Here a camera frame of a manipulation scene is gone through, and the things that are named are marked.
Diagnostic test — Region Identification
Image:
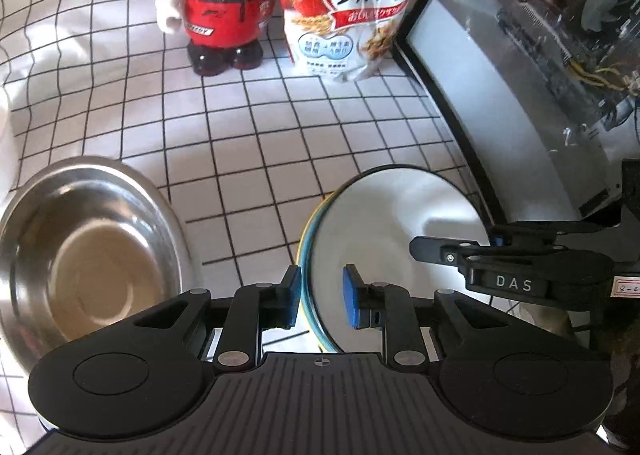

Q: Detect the white checked tablecloth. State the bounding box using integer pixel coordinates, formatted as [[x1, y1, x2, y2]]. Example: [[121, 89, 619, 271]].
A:
[[0, 0, 506, 441]]

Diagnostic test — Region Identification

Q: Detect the stainless steel bowl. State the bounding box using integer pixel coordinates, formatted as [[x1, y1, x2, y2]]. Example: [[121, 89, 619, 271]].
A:
[[0, 156, 206, 353]]

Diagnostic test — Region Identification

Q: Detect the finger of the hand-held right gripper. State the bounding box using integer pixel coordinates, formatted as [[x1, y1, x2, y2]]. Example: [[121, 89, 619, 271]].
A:
[[492, 220, 622, 251], [409, 236, 616, 307]]

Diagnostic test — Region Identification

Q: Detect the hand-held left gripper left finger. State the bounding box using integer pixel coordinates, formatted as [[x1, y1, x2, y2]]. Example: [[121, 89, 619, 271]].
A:
[[131, 263, 303, 372]]

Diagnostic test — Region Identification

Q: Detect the red cereal bag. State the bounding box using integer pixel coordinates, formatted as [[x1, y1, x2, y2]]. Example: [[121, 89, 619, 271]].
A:
[[280, 0, 462, 85]]

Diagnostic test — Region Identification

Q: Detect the white plate with blue base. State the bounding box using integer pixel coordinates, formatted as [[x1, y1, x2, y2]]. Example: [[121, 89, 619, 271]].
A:
[[296, 166, 494, 355]]

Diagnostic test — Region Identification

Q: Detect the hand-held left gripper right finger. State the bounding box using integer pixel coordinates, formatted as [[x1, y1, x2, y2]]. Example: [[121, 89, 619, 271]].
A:
[[341, 263, 522, 370]]

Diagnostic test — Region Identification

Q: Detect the computer case with glass panel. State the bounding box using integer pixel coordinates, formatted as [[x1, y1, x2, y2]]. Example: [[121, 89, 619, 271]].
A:
[[389, 0, 640, 227]]

